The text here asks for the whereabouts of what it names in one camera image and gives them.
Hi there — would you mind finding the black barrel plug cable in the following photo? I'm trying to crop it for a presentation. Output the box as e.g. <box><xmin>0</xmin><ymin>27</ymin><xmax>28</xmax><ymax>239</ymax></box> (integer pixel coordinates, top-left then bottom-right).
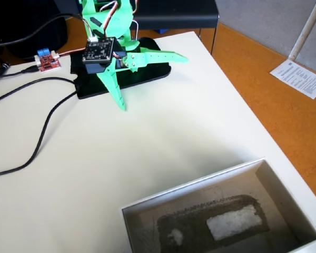
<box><xmin>0</xmin><ymin>62</ymin><xmax>12</xmax><ymax>87</ymax></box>

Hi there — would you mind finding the green gripper with motor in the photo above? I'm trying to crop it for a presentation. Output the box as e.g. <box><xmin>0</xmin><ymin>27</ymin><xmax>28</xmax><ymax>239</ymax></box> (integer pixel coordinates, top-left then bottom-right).
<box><xmin>95</xmin><ymin>36</ymin><xmax>189</xmax><ymax>112</ymax></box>

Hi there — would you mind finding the black bench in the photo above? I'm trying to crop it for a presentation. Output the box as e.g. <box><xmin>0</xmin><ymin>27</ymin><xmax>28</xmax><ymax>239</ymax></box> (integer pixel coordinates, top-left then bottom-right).
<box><xmin>133</xmin><ymin>0</ymin><xmax>220</xmax><ymax>55</ymax></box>

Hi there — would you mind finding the printed white paper sheet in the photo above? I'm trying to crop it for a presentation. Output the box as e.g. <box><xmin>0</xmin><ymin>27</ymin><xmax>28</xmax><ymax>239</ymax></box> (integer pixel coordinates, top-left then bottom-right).
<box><xmin>269</xmin><ymin>59</ymin><xmax>316</xmax><ymax>100</ymax></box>

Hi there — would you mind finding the black camera circuit board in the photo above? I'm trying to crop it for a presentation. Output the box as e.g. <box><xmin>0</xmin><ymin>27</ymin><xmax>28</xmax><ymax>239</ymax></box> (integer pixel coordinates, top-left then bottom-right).
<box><xmin>81</xmin><ymin>36</ymin><xmax>117</xmax><ymax>75</ymax></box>

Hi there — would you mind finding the white vertical pipe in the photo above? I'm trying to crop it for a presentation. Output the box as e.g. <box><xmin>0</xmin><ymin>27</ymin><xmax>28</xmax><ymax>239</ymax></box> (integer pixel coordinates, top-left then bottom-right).
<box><xmin>288</xmin><ymin>0</ymin><xmax>316</xmax><ymax>62</ymax></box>

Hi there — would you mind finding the black base mat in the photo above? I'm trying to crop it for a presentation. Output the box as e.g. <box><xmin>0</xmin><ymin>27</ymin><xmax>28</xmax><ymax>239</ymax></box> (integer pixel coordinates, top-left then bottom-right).
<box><xmin>70</xmin><ymin>37</ymin><xmax>172</xmax><ymax>100</ymax></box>

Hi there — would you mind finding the red controller circuit board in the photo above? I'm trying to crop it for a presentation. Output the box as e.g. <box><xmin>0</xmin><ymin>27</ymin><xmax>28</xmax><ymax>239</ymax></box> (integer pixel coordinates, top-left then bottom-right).
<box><xmin>33</xmin><ymin>48</ymin><xmax>62</xmax><ymax>73</ymax></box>

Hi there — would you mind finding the black USB cable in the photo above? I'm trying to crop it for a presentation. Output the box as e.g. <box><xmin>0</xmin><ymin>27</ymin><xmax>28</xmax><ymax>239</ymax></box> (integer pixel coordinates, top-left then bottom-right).
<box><xmin>0</xmin><ymin>66</ymin><xmax>39</xmax><ymax>80</ymax></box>

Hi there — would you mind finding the thick black cable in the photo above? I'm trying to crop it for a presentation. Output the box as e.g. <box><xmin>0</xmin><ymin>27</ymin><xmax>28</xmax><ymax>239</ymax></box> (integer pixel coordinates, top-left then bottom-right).
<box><xmin>0</xmin><ymin>89</ymin><xmax>78</xmax><ymax>178</ymax></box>
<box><xmin>0</xmin><ymin>76</ymin><xmax>77</xmax><ymax>104</ymax></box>

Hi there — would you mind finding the small white foam piece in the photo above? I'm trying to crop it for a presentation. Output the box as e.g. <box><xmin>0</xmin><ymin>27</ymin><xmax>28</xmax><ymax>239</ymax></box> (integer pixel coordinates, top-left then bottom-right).
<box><xmin>168</xmin><ymin>228</ymin><xmax>184</xmax><ymax>245</ymax></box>

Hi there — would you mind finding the red servo wire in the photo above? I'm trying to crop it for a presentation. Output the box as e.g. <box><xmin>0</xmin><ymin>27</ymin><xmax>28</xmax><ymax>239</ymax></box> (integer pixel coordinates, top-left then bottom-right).
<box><xmin>58</xmin><ymin>47</ymin><xmax>86</xmax><ymax>57</ymax></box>

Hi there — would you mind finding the white open box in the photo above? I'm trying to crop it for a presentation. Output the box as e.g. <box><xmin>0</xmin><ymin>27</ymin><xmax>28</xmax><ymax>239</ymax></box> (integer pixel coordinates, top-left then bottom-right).
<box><xmin>121</xmin><ymin>158</ymin><xmax>316</xmax><ymax>253</ymax></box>

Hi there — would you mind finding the black cable over bag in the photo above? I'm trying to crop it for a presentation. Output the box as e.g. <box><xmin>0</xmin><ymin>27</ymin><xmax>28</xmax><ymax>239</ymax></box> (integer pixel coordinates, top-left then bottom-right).
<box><xmin>0</xmin><ymin>14</ymin><xmax>83</xmax><ymax>51</ymax></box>

